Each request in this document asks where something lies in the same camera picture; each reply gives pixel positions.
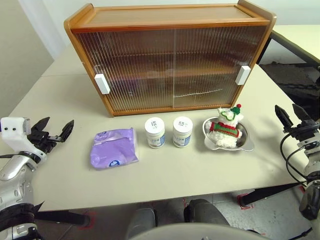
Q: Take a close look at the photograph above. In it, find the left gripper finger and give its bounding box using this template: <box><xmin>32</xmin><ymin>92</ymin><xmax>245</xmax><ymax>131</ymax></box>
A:
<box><xmin>58</xmin><ymin>119</ymin><xmax>75</xmax><ymax>143</ymax></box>
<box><xmin>31</xmin><ymin>116</ymin><xmax>51</xmax><ymax>134</ymax></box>

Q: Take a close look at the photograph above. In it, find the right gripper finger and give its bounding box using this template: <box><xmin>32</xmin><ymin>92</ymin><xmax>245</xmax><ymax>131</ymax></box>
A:
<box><xmin>292</xmin><ymin>103</ymin><xmax>312</xmax><ymax>123</ymax></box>
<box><xmin>274</xmin><ymin>104</ymin><xmax>295</xmax><ymax>132</ymax></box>

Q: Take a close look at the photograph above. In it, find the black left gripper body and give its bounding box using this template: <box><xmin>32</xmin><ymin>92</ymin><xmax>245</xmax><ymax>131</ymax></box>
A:
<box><xmin>27</xmin><ymin>129</ymin><xmax>63</xmax><ymax>154</ymax></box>

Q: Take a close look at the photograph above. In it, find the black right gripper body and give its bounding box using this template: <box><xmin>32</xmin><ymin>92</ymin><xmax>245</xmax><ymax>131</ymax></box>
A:
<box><xmin>283</xmin><ymin>119</ymin><xmax>320</xmax><ymax>148</ymax></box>

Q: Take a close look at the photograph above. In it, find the stainless steel bowl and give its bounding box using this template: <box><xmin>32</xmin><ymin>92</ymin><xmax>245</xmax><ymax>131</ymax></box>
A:
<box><xmin>201</xmin><ymin>117</ymin><xmax>255</xmax><ymax>153</ymax></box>

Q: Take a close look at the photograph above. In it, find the purple tissue pack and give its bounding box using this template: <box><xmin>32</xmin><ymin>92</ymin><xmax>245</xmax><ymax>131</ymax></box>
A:
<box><xmin>89</xmin><ymin>126</ymin><xmax>140</xmax><ymax>171</ymax></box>

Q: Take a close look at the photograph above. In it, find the white door handle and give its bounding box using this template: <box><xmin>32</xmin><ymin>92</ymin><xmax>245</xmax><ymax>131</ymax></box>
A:
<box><xmin>235</xmin><ymin>65</ymin><xmax>251</xmax><ymax>86</ymax></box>
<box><xmin>94</xmin><ymin>73</ymin><xmax>111</xmax><ymax>95</ymax></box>

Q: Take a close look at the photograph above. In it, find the white plush toy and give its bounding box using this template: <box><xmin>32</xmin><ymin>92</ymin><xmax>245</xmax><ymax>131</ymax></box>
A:
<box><xmin>208</xmin><ymin>103</ymin><xmax>243</xmax><ymax>148</ymax></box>

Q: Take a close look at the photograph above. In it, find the ribbed clear sliding door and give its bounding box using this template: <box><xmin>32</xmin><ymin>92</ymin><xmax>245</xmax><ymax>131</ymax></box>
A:
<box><xmin>172</xmin><ymin>24</ymin><xmax>267</xmax><ymax>110</ymax></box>
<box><xmin>72</xmin><ymin>27</ymin><xmax>176</xmax><ymax>113</ymax></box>

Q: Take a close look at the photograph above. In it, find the white jar with blue label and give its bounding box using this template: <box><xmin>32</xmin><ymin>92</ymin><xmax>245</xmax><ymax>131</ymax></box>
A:
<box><xmin>172</xmin><ymin>116</ymin><xmax>194</xmax><ymax>149</ymax></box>
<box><xmin>144</xmin><ymin>117</ymin><xmax>167</xmax><ymax>150</ymax></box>

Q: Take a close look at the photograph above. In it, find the wooden cabinet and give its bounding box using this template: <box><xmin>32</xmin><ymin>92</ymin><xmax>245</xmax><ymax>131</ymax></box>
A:
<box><xmin>63</xmin><ymin>0</ymin><xmax>277</xmax><ymax>118</ymax></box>

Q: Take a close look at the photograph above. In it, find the black table leg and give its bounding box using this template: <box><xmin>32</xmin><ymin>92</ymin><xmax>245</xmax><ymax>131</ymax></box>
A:
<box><xmin>241</xmin><ymin>182</ymin><xmax>307</xmax><ymax>208</ymax></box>
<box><xmin>37</xmin><ymin>209</ymin><xmax>91</xmax><ymax>230</ymax></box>

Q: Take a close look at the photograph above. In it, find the grey rounded shape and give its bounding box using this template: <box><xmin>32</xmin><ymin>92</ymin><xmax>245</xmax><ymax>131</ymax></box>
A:
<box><xmin>183</xmin><ymin>198</ymin><xmax>231</xmax><ymax>227</ymax></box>
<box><xmin>126</xmin><ymin>207</ymin><xmax>158</xmax><ymax>240</ymax></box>

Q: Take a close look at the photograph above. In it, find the pale rounded robot body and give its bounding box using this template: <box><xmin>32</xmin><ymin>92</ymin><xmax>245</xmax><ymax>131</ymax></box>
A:
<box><xmin>129</xmin><ymin>223</ymin><xmax>266</xmax><ymax>240</ymax></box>

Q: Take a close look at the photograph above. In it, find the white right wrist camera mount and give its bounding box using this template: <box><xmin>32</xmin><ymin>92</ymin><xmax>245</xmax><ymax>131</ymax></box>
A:
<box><xmin>297</xmin><ymin>139</ymin><xmax>320</xmax><ymax>154</ymax></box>

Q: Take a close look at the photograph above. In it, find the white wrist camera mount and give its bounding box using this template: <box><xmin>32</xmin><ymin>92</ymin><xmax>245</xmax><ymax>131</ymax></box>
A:
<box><xmin>297</xmin><ymin>139</ymin><xmax>320</xmax><ymax>154</ymax></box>
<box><xmin>0</xmin><ymin>116</ymin><xmax>48</xmax><ymax>163</ymax></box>

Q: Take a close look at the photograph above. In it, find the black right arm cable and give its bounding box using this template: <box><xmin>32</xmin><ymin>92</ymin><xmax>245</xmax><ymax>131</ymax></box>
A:
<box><xmin>279</xmin><ymin>129</ymin><xmax>310</xmax><ymax>188</ymax></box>

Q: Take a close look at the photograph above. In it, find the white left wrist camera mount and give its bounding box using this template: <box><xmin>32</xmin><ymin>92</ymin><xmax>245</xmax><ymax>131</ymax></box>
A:
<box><xmin>0</xmin><ymin>116</ymin><xmax>48</xmax><ymax>163</ymax></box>

